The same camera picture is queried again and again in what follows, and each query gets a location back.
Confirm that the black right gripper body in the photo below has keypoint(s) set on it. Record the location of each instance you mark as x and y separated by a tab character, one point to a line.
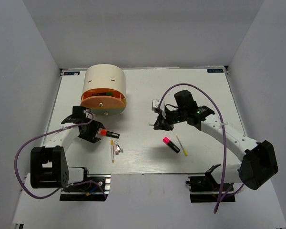
175	116

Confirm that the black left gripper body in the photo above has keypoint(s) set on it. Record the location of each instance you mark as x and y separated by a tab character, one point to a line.
91	129

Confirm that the orange highlighter marker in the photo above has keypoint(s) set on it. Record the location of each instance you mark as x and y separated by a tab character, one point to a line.
107	133

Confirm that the pink highlighter marker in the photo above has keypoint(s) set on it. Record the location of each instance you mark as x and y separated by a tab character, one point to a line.
169	143

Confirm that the green highlighter marker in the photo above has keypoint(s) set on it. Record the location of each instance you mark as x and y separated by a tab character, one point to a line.
103	94

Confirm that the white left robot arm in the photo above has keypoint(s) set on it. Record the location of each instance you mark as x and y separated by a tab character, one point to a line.
49	167

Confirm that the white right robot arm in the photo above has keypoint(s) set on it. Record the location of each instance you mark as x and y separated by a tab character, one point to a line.
257	160

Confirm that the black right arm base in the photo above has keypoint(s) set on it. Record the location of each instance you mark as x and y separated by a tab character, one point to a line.
204	187

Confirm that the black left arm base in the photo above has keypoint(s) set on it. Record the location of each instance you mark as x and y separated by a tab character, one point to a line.
96	188

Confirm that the pink silver binder clip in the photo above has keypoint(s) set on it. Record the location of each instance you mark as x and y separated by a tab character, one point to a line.
117	147

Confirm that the white yellow pen right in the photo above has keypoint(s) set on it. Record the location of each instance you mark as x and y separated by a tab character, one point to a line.
181	145

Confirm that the beige orange round organizer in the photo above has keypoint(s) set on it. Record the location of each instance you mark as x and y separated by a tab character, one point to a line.
104	78

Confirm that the blue label sticker right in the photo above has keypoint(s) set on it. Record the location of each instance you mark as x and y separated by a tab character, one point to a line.
215	71

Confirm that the blue label sticker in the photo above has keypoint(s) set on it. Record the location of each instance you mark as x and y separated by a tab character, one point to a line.
215	71
71	73

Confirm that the blue label sticker left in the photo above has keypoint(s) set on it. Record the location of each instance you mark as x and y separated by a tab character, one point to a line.
71	73

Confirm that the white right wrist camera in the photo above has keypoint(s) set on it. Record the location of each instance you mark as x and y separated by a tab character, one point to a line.
158	108

